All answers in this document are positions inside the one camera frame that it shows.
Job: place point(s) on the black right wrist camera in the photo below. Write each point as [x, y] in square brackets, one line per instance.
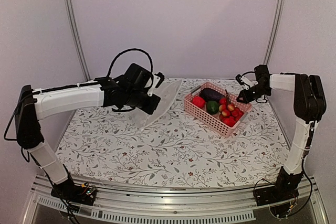
[245, 82]

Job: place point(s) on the clear zip top bag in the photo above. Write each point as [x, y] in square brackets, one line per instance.
[168, 92]

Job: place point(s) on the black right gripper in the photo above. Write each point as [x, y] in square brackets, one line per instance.
[247, 98]

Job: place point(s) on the red cherry bunch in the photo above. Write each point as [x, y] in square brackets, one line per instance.
[227, 109]

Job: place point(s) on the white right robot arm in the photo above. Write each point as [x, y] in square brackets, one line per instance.
[309, 105]

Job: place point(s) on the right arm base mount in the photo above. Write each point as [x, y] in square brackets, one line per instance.
[281, 203]

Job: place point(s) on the dark purple eggplant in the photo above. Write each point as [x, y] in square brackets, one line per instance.
[209, 94]

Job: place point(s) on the red chili pepper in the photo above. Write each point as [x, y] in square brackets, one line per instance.
[231, 121]

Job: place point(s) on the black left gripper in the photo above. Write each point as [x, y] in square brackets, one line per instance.
[150, 107]

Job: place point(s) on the green avocado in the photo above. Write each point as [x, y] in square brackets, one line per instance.
[212, 107]

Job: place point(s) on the aluminium front rail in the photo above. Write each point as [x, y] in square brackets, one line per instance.
[128, 203]

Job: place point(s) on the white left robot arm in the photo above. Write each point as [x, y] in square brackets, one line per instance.
[38, 104]

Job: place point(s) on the left aluminium frame post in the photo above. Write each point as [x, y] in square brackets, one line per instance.
[76, 39]

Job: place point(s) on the red wrinkled apple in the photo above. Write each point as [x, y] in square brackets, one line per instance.
[199, 102]

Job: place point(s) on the floral table cloth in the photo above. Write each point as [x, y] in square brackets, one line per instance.
[177, 150]

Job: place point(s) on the aluminium frame post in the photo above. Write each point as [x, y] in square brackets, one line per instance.
[274, 30]
[76, 39]

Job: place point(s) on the right aluminium frame post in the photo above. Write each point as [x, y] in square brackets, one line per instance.
[274, 30]

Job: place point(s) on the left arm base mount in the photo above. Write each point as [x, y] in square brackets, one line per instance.
[69, 191]

